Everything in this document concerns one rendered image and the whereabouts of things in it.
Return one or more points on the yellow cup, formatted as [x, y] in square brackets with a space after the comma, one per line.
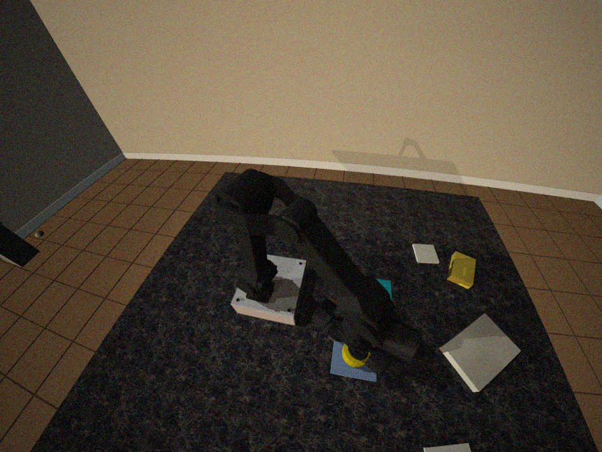
[351, 360]

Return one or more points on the beige flat rectangular pad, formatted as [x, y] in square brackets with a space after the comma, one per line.
[460, 447]

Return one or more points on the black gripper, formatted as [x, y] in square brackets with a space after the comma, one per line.
[378, 360]

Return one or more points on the beige flat square tile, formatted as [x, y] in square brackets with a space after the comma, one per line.
[425, 253]

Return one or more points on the yellow rectangular block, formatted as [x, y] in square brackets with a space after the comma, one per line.
[462, 270]

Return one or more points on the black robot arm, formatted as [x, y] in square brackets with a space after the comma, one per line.
[365, 305]

